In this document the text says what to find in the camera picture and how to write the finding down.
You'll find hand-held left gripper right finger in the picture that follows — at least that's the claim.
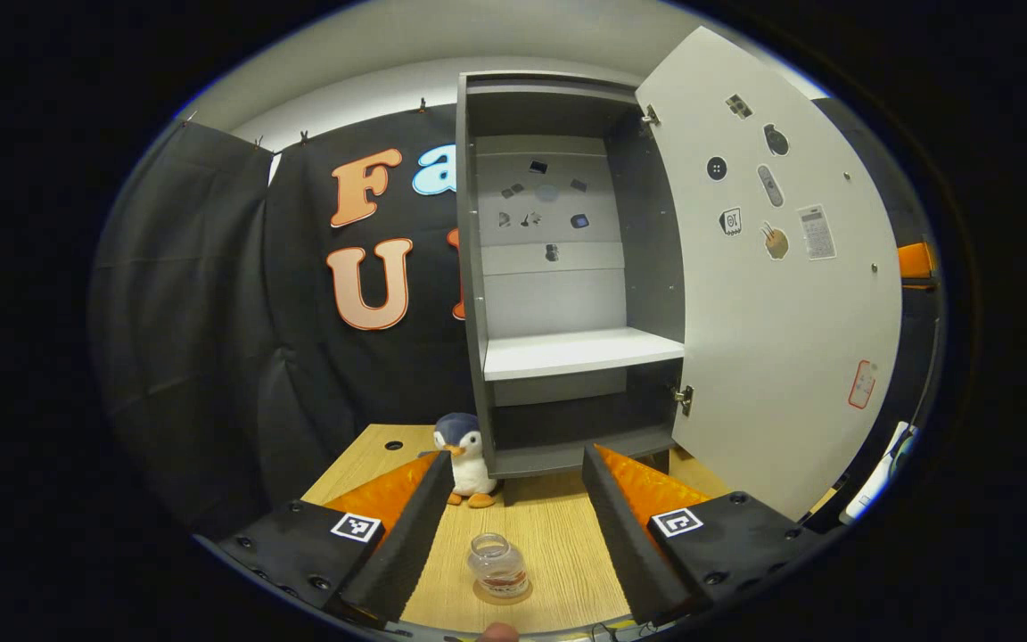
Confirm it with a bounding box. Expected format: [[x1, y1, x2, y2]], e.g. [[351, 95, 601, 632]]
[[581, 443, 822, 625]]

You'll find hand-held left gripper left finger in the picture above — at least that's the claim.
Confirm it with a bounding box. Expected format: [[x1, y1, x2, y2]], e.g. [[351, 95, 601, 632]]
[[215, 450, 454, 625]]

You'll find clear plastic bottle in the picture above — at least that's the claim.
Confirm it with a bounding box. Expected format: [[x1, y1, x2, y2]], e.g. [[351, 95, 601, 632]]
[[467, 532, 530, 598]]

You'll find round cork coaster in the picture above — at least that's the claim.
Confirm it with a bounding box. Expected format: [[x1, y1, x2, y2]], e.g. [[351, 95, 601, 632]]
[[472, 575, 534, 606]]

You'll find white cabinet door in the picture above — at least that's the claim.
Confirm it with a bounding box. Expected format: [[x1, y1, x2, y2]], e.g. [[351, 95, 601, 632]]
[[636, 25, 904, 521]]

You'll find penguin plush toy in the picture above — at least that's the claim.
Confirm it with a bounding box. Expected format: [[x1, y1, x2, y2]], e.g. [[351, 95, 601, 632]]
[[432, 412, 498, 509]]

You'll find white flat object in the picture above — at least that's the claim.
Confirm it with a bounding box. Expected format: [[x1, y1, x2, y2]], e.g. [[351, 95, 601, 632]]
[[839, 422, 920, 524]]

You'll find black backdrop cloth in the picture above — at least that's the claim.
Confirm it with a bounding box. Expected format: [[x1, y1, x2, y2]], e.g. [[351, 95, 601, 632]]
[[90, 98, 942, 536]]

